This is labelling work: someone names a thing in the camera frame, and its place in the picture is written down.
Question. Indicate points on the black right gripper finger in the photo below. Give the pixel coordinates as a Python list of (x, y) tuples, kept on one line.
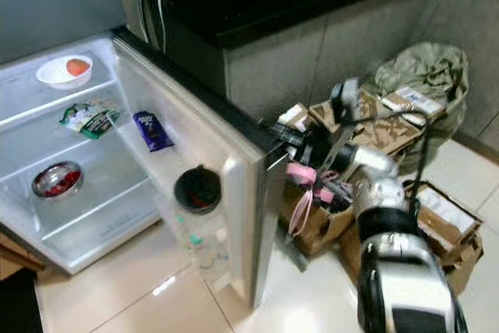
[(300, 141), (292, 125)]

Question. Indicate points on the green seasoning pouch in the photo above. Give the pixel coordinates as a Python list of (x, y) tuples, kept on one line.
[(90, 120)]

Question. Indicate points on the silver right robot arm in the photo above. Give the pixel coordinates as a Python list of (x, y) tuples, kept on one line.
[(405, 271)]

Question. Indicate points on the open fridge door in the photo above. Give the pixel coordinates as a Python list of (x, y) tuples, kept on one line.
[(249, 208)]

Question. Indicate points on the glass fridge shelf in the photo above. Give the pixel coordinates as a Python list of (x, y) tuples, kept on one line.
[(39, 154), (23, 111)]

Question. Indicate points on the pink plastic item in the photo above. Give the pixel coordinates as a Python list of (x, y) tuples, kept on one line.
[(300, 173)]

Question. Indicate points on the printed cardboard box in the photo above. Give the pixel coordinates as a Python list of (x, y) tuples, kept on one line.
[(398, 134)]

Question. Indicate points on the grey kitchen cabinet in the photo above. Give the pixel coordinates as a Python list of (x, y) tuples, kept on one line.
[(320, 52)]

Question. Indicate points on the brown paper bag with items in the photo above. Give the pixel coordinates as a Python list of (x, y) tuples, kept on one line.
[(312, 228)]

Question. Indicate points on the white labelled package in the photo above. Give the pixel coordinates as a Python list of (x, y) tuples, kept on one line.
[(413, 104)]

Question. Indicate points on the plain brown paper bag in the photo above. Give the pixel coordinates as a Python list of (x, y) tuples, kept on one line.
[(351, 255)]

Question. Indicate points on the black kitchen counter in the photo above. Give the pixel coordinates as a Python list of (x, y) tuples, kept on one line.
[(320, 9)]

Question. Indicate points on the clear bottle with white cap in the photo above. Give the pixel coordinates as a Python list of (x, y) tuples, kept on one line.
[(221, 246)]

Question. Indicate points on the purple chocolate bar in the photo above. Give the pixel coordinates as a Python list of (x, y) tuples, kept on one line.
[(153, 132)]

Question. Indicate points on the clear bottle with green cap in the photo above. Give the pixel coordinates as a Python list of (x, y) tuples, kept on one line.
[(183, 230), (199, 253)]

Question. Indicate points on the steel bowl with red wrappers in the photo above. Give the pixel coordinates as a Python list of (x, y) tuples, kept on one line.
[(57, 180)]

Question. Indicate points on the white bowl with orange fruit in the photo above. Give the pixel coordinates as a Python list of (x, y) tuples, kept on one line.
[(64, 72)]

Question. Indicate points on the black floor mat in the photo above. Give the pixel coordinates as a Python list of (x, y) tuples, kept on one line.
[(17, 306)]

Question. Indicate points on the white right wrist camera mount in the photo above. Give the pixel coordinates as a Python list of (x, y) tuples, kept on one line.
[(345, 99)]

